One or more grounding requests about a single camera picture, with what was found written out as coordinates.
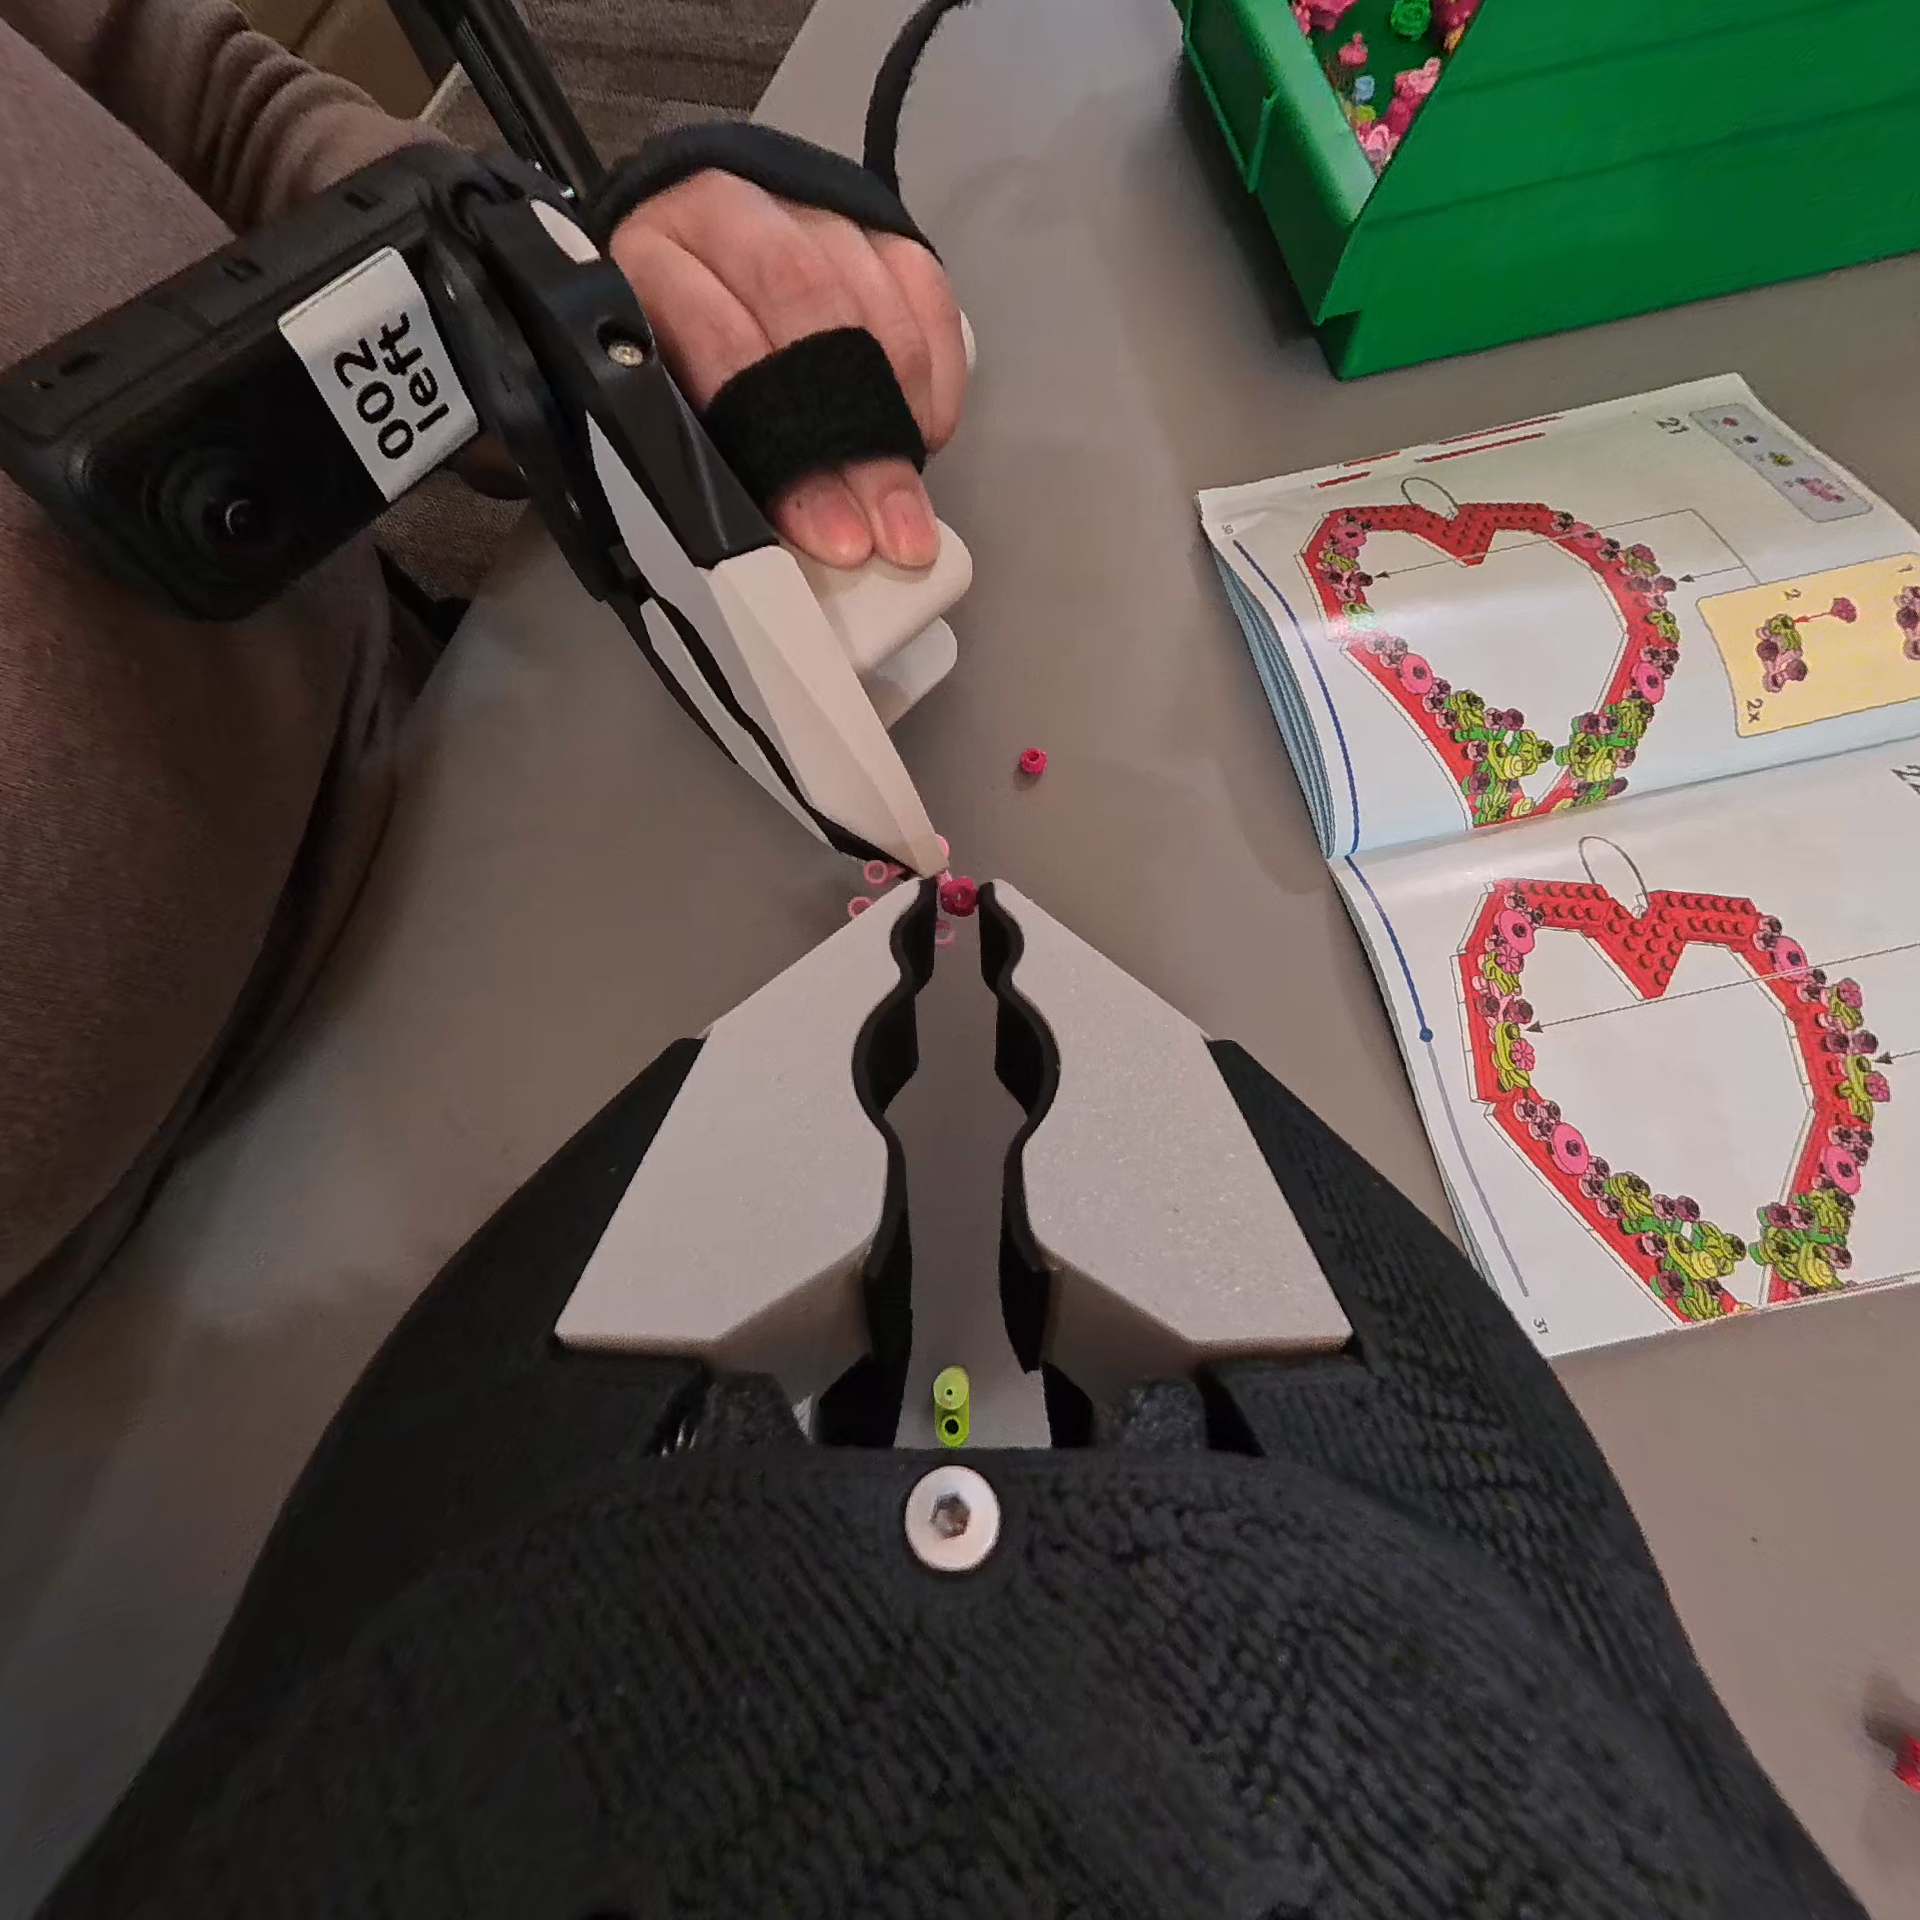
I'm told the pile of small lego pieces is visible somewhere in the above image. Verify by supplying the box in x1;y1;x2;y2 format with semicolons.
1290;0;1489;173

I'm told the person's left forearm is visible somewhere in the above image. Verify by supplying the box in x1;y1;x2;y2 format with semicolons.
451;0;806;168

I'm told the pink coral lego piece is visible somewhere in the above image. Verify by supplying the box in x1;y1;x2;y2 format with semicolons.
844;832;962;950

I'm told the person's left hand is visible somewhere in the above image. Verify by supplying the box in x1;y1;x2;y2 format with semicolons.
608;177;974;576

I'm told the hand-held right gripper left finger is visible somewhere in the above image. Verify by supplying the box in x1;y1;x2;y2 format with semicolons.
555;878;922;1373

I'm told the lego instruction booklet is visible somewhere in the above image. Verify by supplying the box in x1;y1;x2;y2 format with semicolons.
1199;372;1920;1360

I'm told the large green storage bin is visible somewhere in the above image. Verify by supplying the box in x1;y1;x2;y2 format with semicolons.
1170;0;1920;382

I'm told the black metal frame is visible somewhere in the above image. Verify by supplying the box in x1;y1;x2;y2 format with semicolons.
392;0;608;204

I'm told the black cable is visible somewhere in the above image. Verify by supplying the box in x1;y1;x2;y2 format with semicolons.
863;0;976;204

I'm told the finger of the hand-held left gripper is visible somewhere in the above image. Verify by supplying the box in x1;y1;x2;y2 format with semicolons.
574;411;906;885
702;540;956;890

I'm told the person's brown clothing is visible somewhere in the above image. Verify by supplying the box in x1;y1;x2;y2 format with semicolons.
0;0;497;1354

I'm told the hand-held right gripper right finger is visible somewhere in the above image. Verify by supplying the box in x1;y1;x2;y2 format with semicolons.
978;883;1353;1373

